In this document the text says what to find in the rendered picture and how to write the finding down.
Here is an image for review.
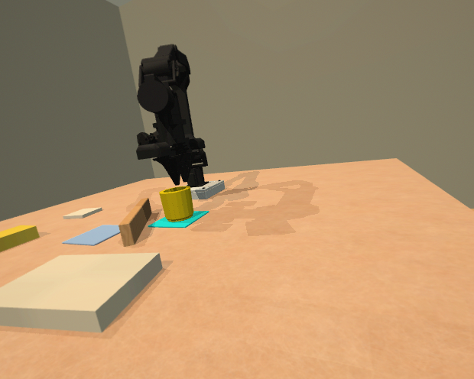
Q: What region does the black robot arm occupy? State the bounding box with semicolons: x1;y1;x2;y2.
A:
137;44;209;187

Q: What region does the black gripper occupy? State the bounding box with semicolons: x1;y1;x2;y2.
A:
136;115;205;186

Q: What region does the beige flat slab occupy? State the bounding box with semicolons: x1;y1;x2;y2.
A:
0;253;163;333

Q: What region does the yellow flat bar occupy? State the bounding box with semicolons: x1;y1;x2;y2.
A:
0;225;40;252

